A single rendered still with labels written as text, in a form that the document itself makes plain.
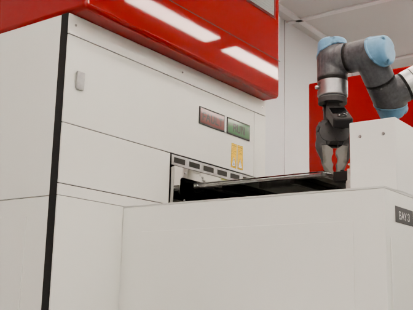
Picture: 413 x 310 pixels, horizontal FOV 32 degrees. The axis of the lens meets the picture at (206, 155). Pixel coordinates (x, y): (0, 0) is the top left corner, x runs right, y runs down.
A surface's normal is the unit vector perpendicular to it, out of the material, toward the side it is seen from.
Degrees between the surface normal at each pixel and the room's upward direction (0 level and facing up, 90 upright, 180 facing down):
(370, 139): 90
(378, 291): 90
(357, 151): 90
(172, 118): 90
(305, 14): 180
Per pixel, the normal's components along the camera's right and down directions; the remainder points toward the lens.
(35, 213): -0.59, -0.18
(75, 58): 0.81, -0.10
